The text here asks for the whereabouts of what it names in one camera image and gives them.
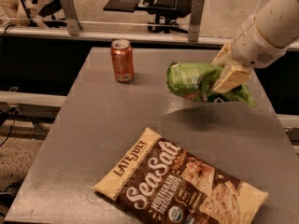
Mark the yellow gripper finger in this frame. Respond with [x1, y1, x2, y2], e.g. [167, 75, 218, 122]
[212, 41, 234, 66]
[212, 61, 252, 93]

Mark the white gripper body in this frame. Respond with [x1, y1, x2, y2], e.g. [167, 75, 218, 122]
[232, 15, 287, 68]

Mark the green rice chip bag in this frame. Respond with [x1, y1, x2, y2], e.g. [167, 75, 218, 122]
[166, 62, 257, 108]

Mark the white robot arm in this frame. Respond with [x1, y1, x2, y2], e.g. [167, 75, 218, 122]
[212, 0, 299, 93]

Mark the brown tortilla chip bag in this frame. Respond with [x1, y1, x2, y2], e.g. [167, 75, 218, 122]
[93, 128, 269, 224]

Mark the black office chair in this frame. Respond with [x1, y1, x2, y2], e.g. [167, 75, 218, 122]
[104, 0, 192, 34]

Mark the orange soda can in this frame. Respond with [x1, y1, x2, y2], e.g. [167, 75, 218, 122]
[110, 39, 134, 82]

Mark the right metal barrier bracket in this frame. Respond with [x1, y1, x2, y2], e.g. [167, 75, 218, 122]
[188, 0, 205, 42]

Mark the metal barrier bracket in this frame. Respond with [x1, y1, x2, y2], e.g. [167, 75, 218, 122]
[60, 0, 81, 35]
[188, 0, 205, 42]

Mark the metal barrier rail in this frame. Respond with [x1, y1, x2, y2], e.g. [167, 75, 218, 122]
[0, 26, 231, 49]

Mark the left metal barrier bracket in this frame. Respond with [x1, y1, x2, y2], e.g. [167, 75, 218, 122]
[60, 0, 81, 35]

